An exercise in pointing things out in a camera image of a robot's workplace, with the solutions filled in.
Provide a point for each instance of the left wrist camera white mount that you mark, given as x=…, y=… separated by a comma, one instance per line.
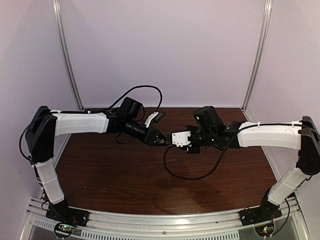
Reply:
x=154, y=117

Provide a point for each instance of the aluminium frame post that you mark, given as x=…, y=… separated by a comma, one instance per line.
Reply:
x=264, y=31
x=65, y=53

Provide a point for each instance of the front aluminium rail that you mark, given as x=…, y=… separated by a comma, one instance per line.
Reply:
x=220, y=225

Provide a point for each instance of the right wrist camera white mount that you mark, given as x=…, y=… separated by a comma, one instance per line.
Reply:
x=181, y=139

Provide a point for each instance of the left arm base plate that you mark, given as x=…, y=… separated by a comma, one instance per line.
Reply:
x=75, y=217

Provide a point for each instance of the left aluminium frame post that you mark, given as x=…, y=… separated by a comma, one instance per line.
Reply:
x=65, y=53

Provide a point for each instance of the grey remote control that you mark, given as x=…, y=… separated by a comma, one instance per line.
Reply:
x=168, y=139

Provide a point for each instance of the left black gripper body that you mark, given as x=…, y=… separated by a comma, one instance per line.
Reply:
x=135, y=133

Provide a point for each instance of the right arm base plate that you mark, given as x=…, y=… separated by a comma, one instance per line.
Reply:
x=256, y=215

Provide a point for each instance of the right aluminium frame post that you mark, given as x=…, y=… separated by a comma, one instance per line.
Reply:
x=264, y=31

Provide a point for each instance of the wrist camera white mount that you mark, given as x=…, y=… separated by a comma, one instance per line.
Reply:
x=154, y=117
x=181, y=139

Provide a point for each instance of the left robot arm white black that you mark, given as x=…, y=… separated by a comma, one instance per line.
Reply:
x=48, y=124

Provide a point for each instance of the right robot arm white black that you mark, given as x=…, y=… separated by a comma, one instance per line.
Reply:
x=300, y=136

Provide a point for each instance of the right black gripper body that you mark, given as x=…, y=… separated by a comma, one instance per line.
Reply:
x=207, y=138

